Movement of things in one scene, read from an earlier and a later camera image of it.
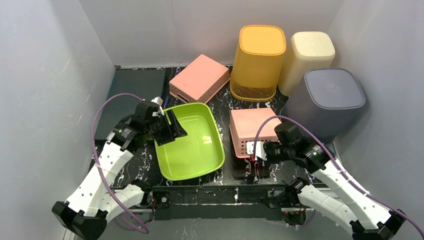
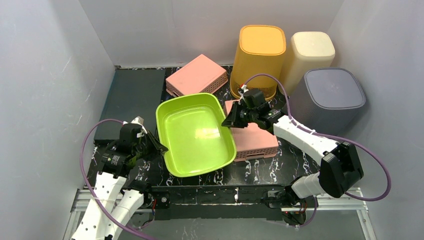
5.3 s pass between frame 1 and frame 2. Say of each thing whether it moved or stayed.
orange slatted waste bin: stayed
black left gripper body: moved
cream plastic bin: stayed
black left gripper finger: moved
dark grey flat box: stayed
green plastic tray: moved
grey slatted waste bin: stayed
